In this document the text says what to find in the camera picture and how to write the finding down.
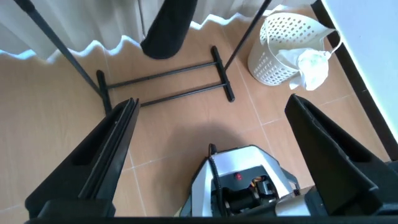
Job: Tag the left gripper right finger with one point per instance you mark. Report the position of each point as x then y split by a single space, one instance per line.
342 177

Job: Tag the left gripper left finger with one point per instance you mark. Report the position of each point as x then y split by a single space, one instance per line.
96 174

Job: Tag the black shorts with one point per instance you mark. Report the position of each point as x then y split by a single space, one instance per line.
168 31

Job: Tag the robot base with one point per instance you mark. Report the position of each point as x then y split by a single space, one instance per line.
242 161

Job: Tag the heap of clothes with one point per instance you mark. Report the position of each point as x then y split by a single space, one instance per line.
314 67

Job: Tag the black clothes rack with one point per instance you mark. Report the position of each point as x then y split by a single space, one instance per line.
161 74

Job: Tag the white laundry basket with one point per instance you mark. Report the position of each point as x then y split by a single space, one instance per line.
264 62

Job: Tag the beige curtain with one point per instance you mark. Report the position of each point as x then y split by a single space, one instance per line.
93 21

